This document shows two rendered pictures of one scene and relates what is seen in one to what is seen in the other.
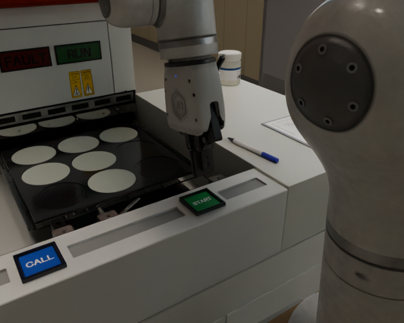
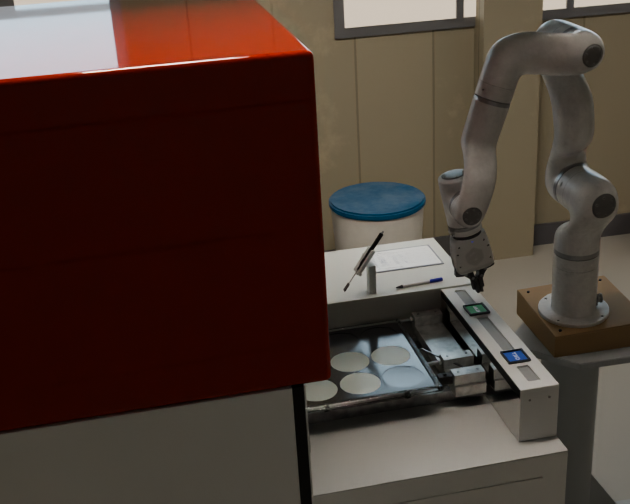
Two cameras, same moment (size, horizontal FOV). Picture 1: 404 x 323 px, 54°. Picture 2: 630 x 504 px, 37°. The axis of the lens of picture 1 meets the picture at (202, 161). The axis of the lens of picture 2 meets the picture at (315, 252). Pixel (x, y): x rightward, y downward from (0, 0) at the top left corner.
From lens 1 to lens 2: 2.34 m
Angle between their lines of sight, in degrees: 60
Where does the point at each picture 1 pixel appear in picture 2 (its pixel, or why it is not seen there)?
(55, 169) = (355, 379)
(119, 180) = (392, 352)
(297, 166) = (449, 275)
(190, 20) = not seen: hidden behind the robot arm
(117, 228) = (491, 336)
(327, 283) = (576, 280)
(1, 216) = (368, 435)
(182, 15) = not seen: hidden behind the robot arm
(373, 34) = (611, 191)
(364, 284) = (592, 267)
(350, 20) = (606, 189)
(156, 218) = (484, 326)
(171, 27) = not seen: hidden behind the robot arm
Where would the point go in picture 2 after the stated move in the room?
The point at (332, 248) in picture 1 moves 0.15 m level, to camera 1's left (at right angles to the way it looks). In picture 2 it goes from (578, 264) to (570, 288)
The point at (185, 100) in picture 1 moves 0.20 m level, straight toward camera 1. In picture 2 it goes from (481, 251) to (562, 257)
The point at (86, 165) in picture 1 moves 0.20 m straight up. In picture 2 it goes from (356, 365) to (353, 294)
